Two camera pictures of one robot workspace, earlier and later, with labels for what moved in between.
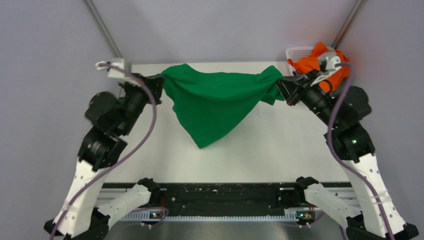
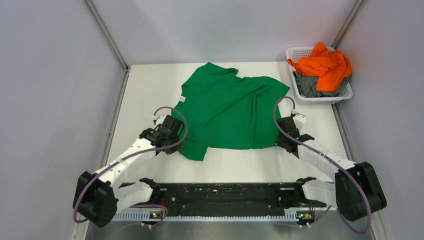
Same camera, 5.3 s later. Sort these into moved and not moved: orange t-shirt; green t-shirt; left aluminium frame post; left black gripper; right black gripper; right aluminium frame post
Moved: left black gripper; green t-shirt; right black gripper
Not moved: right aluminium frame post; left aluminium frame post; orange t-shirt
